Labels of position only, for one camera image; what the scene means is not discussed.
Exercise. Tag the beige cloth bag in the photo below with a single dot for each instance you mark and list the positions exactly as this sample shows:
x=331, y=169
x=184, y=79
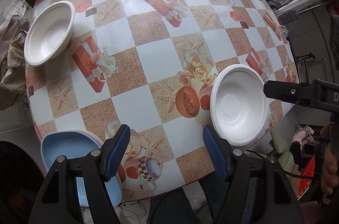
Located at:
x=10, y=60

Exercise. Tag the bundle of bamboo skewers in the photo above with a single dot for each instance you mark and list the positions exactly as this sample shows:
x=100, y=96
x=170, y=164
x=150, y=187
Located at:
x=277, y=13

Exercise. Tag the person's right hand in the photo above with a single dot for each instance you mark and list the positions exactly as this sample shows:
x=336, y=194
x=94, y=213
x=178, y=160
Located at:
x=328, y=171

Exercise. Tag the grey mesh holder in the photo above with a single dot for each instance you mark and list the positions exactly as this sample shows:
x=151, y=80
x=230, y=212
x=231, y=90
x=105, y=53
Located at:
x=289, y=15

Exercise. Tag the white paper bowl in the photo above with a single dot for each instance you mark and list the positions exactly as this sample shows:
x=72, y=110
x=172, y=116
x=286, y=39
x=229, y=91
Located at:
x=238, y=107
x=47, y=33

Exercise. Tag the pale green seat cushion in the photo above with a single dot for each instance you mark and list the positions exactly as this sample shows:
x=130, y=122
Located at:
x=282, y=157

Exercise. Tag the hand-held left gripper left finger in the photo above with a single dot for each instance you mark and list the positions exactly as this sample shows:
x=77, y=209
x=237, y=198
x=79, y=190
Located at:
x=116, y=155

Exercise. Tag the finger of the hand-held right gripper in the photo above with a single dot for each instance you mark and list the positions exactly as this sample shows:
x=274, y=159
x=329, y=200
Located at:
x=286, y=93

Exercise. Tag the pink sequined item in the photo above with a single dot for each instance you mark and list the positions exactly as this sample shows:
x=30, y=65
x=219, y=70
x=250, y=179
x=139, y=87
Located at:
x=299, y=135

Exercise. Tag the blue square plate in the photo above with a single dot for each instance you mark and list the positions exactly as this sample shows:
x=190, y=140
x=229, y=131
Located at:
x=66, y=147

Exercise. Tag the checkered floral tablecloth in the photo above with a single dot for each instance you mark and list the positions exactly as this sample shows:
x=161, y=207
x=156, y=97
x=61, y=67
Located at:
x=159, y=49

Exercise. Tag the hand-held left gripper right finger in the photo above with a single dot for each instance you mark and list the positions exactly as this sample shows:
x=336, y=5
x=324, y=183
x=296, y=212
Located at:
x=215, y=155

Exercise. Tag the red plastic object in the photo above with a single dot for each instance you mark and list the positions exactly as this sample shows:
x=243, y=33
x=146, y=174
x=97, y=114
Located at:
x=309, y=187

